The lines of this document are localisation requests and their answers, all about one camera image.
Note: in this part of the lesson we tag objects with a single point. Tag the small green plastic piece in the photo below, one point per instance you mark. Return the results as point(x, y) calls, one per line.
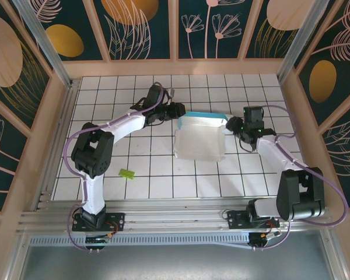
point(126, 173)

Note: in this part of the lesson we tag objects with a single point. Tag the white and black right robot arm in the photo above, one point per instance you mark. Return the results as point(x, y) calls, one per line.
point(300, 192)

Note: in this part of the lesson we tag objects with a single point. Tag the black controller board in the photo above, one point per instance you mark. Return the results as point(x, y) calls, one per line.
point(262, 239)
point(97, 240)

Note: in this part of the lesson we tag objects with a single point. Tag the white and blue cloth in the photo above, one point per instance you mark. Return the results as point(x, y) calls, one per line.
point(198, 143)

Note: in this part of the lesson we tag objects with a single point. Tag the aluminium side rail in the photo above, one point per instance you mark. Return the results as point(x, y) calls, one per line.
point(61, 122)

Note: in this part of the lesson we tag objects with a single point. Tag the aluminium frame post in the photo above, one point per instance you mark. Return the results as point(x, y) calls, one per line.
point(303, 38)
point(46, 49)

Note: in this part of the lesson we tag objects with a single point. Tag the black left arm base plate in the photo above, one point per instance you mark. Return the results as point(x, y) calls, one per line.
point(116, 218)

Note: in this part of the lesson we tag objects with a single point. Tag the aluminium mounting rail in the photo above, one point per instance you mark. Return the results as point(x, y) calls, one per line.
point(178, 216)

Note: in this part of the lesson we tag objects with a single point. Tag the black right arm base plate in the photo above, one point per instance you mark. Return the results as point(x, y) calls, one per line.
point(236, 220)

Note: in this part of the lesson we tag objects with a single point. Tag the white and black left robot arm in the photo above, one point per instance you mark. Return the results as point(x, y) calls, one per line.
point(93, 189)

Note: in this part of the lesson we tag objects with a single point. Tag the grey metal sheet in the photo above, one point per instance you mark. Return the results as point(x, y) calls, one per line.
point(175, 262)

